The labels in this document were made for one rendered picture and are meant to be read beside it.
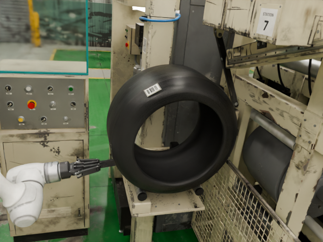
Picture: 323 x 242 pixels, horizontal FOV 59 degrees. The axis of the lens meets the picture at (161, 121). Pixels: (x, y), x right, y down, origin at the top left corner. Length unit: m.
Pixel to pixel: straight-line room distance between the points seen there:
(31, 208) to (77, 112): 0.88
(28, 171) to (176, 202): 0.70
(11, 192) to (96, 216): 1.50
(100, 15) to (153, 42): 8.85
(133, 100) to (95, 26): 9.22
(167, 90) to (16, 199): 0.68
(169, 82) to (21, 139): 1.14
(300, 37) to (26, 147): 1.62
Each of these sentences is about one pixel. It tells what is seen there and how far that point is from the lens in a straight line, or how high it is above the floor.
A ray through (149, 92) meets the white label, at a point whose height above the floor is 1.41.
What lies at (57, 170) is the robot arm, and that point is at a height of 1.03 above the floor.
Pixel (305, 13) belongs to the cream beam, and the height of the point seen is 1.74.
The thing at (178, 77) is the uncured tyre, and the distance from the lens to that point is 1.14.
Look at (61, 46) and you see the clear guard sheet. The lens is 1.79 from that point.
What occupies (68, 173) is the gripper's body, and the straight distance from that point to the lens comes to 1.31.
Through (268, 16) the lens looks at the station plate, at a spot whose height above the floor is 1.72.
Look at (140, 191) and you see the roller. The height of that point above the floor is 0.92.
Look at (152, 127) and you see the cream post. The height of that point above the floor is 1.08.
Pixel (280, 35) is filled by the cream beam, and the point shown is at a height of 1.67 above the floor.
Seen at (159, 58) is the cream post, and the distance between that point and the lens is 1.48.
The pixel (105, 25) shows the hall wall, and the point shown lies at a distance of 10.31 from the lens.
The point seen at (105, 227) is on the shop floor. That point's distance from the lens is 2.51.
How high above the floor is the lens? 1.74
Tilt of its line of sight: 23 degrees down
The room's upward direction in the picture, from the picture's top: 6 degrees clockwise
